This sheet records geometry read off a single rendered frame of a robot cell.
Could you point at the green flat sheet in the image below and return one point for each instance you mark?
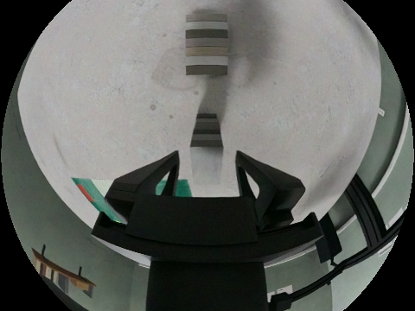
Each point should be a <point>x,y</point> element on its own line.
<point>95,191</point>

